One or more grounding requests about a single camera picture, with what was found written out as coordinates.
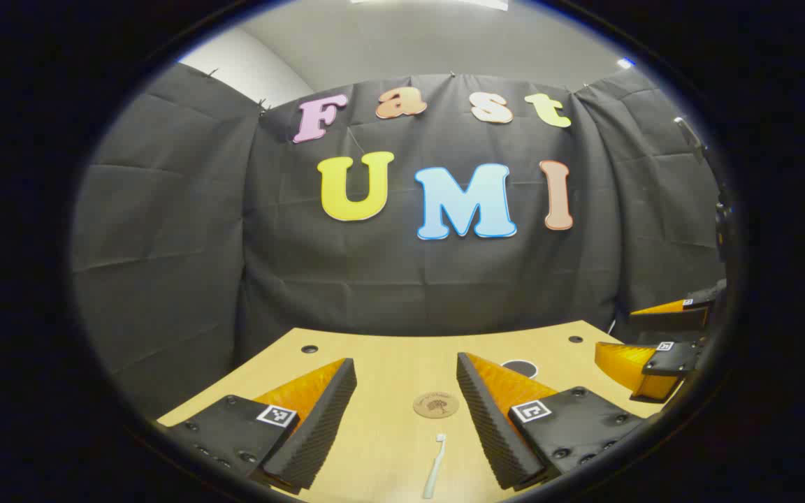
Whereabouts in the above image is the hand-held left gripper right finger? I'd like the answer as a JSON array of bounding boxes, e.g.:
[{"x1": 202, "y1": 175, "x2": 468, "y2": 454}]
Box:
[{"x1": 456, "y1": 352, "x2": 648, "y2": 491}]

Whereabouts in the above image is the white toothbrush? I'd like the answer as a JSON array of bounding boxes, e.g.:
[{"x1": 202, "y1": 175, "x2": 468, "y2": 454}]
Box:
[{"x1": 422, "y1": 433, "x2": 448, "y2": 500}]

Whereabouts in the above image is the ceiling light panel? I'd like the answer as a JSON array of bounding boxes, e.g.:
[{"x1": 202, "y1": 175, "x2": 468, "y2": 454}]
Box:
[{"x1": 350, "y1": 0, "x2": 509, "y2": 10}]

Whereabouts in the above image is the wooden desktop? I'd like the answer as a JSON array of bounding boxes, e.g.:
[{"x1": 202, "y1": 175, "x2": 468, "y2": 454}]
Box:
[{"x1": 157, "y1": 320, "x2": 683, "y2": 503}]

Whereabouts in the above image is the white cup with wooden handle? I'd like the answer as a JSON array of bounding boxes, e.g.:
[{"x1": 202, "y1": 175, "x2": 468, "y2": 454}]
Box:
[{"x1": 500, "y1": 359, "x2": 540, "y2": 380}]

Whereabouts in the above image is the round cork coaster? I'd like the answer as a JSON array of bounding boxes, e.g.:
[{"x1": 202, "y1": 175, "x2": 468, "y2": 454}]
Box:
[{"x1": 413, "y1": 391, "x2": 460, "y2": 420}]

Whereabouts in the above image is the black backdrop cloth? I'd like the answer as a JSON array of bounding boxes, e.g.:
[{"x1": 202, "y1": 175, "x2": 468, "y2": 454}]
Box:
[{"x1": 71, "y1": 61, "x2": 728, "y2": 420}]

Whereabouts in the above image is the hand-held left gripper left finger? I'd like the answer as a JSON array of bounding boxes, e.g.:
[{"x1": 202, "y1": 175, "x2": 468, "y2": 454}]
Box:
[{"x1": 154, "y1": 358, "x2": 358, "y2": 497}]

